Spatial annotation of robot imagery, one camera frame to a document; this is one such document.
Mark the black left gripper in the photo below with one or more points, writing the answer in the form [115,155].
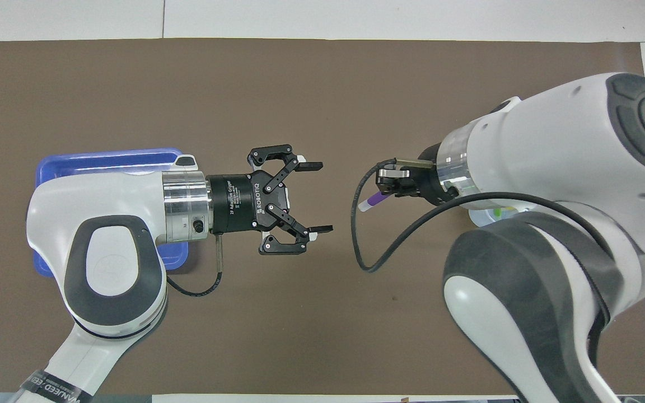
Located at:
[233,204]

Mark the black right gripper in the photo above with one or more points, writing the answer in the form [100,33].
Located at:
[426,182]

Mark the purple pen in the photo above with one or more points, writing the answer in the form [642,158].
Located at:
[373,200]

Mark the green pen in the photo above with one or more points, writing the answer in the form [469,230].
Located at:
[499,212]

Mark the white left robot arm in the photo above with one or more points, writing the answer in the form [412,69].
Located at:
[110,268]

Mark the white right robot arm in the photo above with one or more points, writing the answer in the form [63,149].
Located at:
[552,151]

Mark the translucent plastic cup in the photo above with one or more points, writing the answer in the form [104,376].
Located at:
[482,218]

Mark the brown table mat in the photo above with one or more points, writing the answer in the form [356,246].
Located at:
[322,84]

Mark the blue plastic tray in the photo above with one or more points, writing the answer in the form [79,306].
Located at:
[104,159]

